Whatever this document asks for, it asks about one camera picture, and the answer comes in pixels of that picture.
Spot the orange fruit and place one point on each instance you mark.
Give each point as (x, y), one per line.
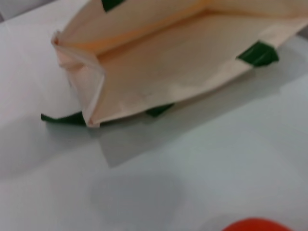
(260, 225)

